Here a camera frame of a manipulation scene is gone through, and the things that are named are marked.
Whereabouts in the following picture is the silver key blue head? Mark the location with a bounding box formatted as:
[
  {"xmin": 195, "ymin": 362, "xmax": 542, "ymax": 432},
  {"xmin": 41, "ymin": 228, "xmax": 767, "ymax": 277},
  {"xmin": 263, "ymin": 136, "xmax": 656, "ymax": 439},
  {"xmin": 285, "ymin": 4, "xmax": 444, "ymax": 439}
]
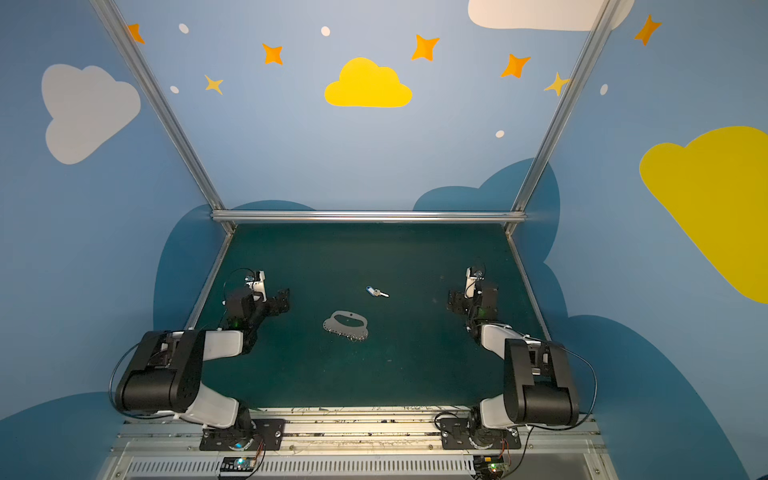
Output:
[{"xmin": 366, "ymin": 286, "xmax": 390, "ymax": 298}]

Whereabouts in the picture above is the metal key holder plate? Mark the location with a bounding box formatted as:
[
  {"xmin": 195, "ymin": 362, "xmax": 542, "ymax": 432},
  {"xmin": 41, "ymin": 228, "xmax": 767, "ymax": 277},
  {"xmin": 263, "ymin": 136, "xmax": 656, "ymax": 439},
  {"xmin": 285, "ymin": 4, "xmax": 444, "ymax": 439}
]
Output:
[{"xmin": 323, "ymin": 310, "xmax": 369, "ymax": 341}]

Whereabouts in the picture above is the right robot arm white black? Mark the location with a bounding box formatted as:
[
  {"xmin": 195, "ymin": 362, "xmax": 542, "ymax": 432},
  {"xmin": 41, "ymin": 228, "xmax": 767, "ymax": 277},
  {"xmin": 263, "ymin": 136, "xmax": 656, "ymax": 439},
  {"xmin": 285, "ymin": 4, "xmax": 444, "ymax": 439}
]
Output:
[{"xmin": 448, "ymin": 275, "xmax": 580, "ymax": 430}]

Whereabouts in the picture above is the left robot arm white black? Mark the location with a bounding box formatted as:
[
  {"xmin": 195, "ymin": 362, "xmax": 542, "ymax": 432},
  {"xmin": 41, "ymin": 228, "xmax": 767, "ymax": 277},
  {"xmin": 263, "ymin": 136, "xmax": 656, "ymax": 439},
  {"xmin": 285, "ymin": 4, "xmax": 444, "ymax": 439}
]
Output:
[{"xmin": 108, "ymin": 286, "xmax": 290, "ymax": 432}]

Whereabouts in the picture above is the left controller board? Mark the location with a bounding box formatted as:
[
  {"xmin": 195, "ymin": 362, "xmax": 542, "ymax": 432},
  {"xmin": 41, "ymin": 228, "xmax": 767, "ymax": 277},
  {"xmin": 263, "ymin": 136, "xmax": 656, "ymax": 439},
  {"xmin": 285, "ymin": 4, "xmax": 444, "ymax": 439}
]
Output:
[{"xmin": 217, "ymin": 456, "xmax": 258, "ymax": 479}]

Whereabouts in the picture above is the controller board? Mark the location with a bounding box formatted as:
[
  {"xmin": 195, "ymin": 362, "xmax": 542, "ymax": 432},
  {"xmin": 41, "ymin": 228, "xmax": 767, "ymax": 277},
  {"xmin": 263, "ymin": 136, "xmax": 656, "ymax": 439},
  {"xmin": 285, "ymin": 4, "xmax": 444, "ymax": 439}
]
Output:
[
  {"xmin": 217, "ymin": 456, "xmax": 258, "ymax": 479},
  {"xmin": 472, "ymin": 455, "xmax": 509, "ymax": 480}
]

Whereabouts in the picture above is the right controller board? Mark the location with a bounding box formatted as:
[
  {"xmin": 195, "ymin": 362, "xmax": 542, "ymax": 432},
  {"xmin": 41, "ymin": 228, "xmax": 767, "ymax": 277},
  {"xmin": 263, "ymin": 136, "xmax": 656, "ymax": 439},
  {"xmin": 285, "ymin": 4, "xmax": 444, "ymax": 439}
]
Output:
[{"xmin": 472, "ymin": 455, "xmax": 509, "ymax": 480}]

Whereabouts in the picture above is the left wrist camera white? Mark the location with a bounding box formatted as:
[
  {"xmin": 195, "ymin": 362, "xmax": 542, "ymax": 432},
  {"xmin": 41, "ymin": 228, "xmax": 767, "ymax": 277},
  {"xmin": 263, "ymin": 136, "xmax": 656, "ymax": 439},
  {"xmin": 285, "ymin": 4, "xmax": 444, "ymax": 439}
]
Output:
[{"xmin": 245, "ymin": 271, "xmax": 267, "ymax": 302}]

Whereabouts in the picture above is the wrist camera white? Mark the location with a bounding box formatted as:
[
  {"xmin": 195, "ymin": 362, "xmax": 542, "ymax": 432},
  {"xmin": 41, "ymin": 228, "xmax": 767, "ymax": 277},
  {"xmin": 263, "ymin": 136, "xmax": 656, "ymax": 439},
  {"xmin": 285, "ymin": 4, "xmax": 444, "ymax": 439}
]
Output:
[
  {"xmin": 245, "ymin": 271, "xmax": 267, "ymax": 302},
  {"xmin": 464, "ymin": 267, "xmax": 484, "ymax": 298}
]

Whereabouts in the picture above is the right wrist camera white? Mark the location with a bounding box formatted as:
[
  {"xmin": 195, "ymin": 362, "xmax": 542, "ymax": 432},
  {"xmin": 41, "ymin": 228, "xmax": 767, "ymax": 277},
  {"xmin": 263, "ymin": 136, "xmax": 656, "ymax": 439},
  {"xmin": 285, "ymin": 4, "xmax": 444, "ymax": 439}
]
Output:
[{"xmin": 464, "ymin": 267, "xmax": 484, "ymax": 298}]

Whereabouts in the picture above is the aluminium frame back bar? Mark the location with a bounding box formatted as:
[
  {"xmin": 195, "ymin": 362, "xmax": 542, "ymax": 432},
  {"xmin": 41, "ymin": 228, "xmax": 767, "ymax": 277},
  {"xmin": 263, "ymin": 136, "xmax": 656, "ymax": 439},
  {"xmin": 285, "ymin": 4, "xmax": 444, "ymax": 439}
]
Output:
[{"xmin": 211, "ymin": 210, "xmax": 526, "ymax": 224}]

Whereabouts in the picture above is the aluminium frame right post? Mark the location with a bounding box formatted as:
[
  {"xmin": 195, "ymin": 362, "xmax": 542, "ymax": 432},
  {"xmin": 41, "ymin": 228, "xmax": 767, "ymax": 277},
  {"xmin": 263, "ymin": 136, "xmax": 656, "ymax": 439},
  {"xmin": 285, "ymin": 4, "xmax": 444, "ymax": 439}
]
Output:
[{"xmin": 504, "ymin": 0, "xmax": 625, "ymax": 240}]

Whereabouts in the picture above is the aluminium frame post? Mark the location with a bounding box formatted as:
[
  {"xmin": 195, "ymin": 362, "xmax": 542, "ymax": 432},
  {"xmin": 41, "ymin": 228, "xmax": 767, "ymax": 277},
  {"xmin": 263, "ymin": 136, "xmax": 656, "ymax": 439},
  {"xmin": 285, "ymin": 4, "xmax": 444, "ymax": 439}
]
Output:
[
  {"xmin": 504, "ymin": 0, "xmax": 625, "ymax": 240},
  {"xmin": 90, "ymin": 0, "xmax": 225, "ymax": 213}
]

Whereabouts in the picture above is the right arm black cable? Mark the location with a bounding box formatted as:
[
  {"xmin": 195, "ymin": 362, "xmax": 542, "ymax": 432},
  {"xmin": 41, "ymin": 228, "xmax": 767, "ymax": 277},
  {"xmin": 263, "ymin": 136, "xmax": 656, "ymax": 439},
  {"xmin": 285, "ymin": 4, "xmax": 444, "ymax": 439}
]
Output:
[{"xmin": 521, "ymin": 346, "xmax": 599, "ymax": 433}]

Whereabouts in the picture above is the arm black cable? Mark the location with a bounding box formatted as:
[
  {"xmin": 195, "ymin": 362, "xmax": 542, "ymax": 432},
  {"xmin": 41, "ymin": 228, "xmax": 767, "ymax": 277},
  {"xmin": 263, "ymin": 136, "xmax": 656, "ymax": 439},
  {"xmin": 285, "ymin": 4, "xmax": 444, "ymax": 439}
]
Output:
[
  {"xmin": 107, "ymin": 341, "xmax": 175, "ymax": 421},
  {"xmin": 521, "ymin": 346, "xmax": 599, "ymax": 433}
]

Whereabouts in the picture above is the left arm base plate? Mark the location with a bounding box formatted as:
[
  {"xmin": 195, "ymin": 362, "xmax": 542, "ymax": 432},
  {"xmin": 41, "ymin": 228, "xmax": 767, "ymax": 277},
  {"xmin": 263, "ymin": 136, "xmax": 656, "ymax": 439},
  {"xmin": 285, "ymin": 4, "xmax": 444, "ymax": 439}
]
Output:
[{"xmin": 199, "ymin": 418, "xmax": 286, "ymax": 452}]

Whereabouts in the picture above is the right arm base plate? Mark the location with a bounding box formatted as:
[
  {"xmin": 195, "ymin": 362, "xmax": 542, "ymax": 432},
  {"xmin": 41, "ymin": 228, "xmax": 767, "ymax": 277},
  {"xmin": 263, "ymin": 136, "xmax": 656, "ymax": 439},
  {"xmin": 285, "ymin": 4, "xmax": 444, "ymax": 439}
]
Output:
[{"xmin": 433, "ymin": 416, "xmax": 522, "ymax": 451}]

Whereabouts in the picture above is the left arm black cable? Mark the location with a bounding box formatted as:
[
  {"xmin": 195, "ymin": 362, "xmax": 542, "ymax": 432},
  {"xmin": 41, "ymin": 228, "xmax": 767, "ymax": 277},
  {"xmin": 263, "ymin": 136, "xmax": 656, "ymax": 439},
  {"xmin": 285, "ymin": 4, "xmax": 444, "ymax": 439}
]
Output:
[{"xmin": 107, "ymin": 341, "xmax": 175, "ymax": 421}]

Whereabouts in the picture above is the aluminium rail base front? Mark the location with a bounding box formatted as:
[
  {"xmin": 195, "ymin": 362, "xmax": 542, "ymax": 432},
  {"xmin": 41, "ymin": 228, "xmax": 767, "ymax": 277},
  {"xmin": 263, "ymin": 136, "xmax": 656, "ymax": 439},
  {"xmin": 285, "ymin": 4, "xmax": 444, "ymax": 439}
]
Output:
[{"xmin": 98, "ymin": 406, "xmax": 618, "ymax": 479}]

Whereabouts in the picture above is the aluminium frame left post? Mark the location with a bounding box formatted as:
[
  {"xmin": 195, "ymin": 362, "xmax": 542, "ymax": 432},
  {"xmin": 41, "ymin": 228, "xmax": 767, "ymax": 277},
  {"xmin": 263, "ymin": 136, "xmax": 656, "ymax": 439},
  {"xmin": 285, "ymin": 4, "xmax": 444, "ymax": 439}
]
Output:
[{"xmin": 90, "ymin": 0, "xmax": 225, "ymax": 213}]

